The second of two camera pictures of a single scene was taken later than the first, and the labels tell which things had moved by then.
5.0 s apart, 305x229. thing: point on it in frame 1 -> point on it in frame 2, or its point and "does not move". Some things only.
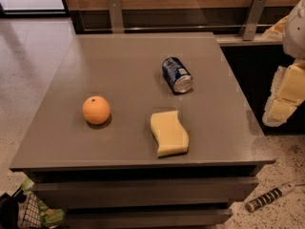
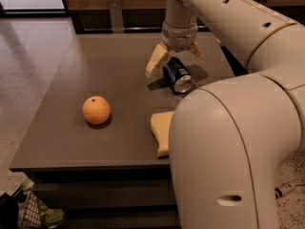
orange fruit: [95, 110] does not move
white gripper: [295, 32] -> [179, 39]
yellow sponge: [172, 135] does not move
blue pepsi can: [177, 74] does not move
